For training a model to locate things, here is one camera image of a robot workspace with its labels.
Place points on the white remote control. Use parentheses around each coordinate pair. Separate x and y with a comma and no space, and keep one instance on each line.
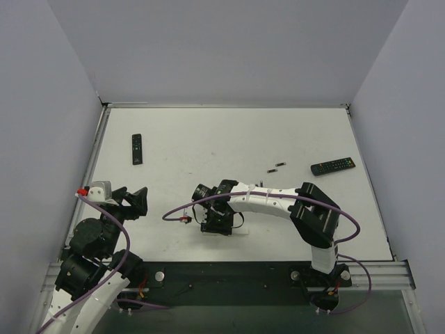
(235,233)

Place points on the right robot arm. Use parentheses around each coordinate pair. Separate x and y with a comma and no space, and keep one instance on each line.
(316,224)

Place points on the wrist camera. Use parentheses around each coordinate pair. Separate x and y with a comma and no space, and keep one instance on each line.
(187,217)
(98,192)

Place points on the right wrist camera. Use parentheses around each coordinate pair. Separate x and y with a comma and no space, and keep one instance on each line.
(187,217)

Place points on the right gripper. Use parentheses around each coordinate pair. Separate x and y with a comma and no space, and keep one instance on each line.
(215,225)

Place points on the wide black remote control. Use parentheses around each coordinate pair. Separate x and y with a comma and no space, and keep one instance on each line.
(334,166)

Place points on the slim black remote control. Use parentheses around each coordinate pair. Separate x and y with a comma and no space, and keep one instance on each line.
(136,146)

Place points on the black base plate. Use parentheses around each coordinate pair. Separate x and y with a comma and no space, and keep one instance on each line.
(287,283)

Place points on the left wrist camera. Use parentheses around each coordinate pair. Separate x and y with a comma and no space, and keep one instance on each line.
(98,192)

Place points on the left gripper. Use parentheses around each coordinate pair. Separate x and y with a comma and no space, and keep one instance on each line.
(130,204)

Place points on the aluminium frame rail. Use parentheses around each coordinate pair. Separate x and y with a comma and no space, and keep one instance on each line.
(384,276)

